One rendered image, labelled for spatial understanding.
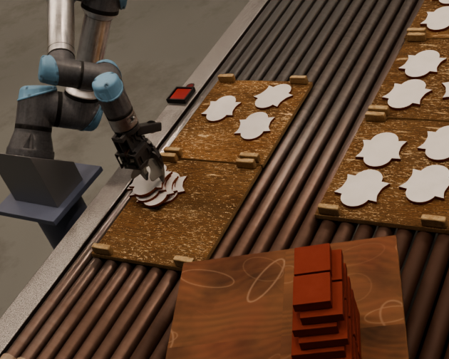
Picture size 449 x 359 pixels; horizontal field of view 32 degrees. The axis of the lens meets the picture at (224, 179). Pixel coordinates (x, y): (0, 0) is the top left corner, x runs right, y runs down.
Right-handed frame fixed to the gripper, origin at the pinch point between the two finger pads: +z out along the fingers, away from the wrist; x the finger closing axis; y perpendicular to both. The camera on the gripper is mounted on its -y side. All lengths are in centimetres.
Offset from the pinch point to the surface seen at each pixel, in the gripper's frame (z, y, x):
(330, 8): 10, -106, 12
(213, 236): 6.3, 14.0, 24.9
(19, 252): 99, -36, -146
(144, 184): 1.2, 2.6, -2.7
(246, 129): 5.8, -29.5, 14.4
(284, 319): -4, 42, 61
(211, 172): 6.4, -10.1, 11.5
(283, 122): 6.7, -35.0, 24.1
